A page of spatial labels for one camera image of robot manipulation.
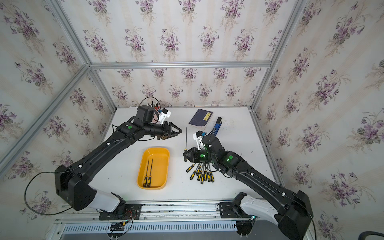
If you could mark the dark blue notebook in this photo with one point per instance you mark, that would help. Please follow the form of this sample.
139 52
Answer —
201 118

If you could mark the blue black handheld device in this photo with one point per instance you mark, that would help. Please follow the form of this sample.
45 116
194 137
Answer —
217 126

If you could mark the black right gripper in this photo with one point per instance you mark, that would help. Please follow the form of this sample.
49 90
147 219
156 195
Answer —
193 158

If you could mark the aluminium front rail frame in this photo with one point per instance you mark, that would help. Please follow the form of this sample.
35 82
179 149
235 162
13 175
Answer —
155 217

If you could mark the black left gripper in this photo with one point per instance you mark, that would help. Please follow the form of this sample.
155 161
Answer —
166 128

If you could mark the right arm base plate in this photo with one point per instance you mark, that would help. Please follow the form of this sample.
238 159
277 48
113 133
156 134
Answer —
232 210

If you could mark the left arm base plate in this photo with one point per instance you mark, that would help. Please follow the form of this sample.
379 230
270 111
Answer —
126 212

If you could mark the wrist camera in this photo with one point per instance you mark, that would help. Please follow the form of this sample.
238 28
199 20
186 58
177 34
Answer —
149 114
198 137

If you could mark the yellow plastic storage tray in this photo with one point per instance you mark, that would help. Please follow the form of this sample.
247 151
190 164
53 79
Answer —
161 157

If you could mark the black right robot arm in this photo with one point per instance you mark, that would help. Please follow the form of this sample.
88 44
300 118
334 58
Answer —
291 212

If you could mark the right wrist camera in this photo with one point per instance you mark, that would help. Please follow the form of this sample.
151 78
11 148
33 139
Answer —
198 137

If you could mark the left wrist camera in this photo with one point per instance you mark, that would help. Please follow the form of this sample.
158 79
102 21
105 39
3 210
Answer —
149 114

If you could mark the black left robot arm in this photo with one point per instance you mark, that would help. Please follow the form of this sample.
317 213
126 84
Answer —
72 183

